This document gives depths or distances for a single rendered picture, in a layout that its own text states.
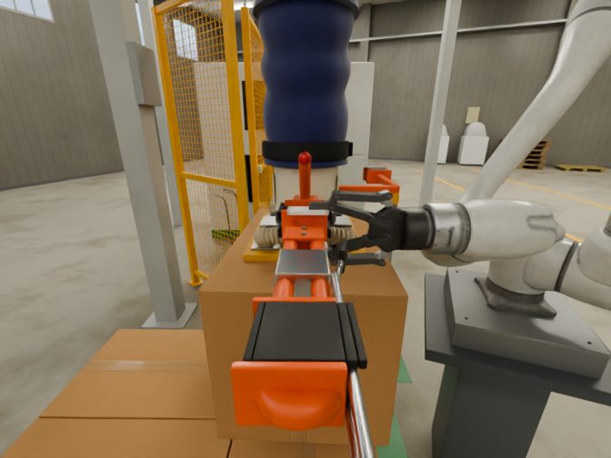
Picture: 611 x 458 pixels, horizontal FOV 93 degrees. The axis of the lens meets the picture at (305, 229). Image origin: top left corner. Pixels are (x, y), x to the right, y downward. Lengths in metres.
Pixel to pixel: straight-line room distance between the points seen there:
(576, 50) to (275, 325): 0.74
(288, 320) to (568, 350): 0.90
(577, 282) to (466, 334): 0.30
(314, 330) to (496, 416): 1.13
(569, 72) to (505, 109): 11.84
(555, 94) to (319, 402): 0.69
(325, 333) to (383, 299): 0.36
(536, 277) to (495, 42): 11.89
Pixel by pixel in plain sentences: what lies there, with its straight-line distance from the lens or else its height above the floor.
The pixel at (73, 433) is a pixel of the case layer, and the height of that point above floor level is 0.54.
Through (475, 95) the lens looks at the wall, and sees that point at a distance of 12.48.
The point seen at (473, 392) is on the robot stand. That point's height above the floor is 0.52.
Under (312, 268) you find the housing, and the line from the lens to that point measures 0.33.
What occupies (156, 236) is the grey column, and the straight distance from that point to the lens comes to 2.13.
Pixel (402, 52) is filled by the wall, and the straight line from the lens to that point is 12.62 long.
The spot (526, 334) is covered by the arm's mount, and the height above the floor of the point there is 0.83.
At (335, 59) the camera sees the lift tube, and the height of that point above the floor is 1.50.
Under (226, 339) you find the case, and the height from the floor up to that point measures 0.96.
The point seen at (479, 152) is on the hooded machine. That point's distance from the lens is 11.65.
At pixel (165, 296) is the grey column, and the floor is 0.22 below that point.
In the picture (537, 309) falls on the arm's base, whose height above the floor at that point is 0.85.
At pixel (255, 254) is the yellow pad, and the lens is 0.69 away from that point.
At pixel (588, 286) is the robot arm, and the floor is 0.98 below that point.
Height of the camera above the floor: 1.37
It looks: 20 degrees down
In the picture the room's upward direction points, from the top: straight up
